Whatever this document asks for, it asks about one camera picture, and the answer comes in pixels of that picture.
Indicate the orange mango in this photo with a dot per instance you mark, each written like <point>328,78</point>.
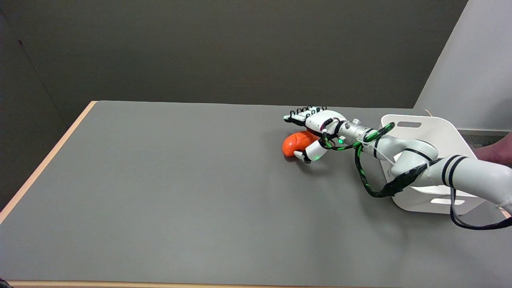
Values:
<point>296,144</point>

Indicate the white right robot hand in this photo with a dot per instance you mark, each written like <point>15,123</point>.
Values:
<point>320,126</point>

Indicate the white plastic bin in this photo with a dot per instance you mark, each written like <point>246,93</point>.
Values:
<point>424,132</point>

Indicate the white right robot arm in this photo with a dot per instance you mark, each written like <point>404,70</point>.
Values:
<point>432,160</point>

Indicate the person's forearm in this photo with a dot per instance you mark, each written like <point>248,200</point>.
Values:
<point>496,152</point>

